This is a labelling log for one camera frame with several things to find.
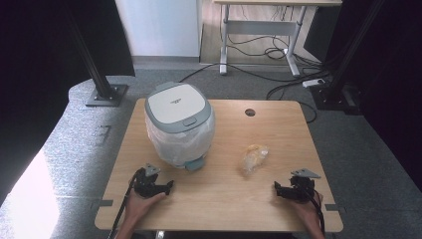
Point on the white power strip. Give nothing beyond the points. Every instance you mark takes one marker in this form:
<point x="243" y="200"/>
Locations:
<point x="313" y="82"/>

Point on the black box under desk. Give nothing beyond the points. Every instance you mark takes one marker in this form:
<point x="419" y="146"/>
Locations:
<point x="316" y="33"/>

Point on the white frame desk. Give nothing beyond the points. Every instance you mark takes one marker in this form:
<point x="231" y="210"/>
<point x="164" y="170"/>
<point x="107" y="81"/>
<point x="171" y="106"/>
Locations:
<point x="262" y="26"/>

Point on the person's left hand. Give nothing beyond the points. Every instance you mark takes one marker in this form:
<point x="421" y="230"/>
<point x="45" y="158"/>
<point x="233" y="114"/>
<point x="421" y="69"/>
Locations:
<point x="139" y="207"/>

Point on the clear plastic trash bag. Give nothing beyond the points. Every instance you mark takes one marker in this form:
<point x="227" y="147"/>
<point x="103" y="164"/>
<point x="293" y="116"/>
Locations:
<point x="185" y="144"/>

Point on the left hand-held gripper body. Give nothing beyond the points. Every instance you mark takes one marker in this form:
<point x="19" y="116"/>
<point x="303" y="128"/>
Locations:
<point x="146" y="184"/>

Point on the black metal stand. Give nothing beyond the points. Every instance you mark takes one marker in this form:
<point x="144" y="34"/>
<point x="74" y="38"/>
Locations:
<point x="341" y="73"/>
<point x="99" y="79"/>

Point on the person's right hand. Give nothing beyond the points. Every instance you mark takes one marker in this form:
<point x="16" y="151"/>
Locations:
<point x="307" y="212"/>

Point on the clear plastic wrapper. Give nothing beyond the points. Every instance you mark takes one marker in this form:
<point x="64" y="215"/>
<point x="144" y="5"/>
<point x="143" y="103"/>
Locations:
<point x="253" y="157"/>

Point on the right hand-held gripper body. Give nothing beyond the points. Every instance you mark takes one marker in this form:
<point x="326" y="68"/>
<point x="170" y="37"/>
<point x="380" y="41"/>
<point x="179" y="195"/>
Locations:
<point x="302" y="189"/>

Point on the black curtain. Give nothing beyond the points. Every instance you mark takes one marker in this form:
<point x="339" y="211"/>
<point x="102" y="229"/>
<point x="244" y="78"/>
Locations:
<point x="33" y="66"/>
<point x="398" y="83"/>

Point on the white and grey trash can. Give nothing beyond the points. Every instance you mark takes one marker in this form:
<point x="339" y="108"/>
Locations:
<point x="175" y="103"/>

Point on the grey tape strip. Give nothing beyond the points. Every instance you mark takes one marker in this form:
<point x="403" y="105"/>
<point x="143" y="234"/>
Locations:
<point x="106" y="202"/>
<point x="331" y="207"/>

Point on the white panel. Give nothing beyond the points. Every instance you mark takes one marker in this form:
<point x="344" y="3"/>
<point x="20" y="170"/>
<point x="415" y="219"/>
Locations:
<point x="159" y="26"/>

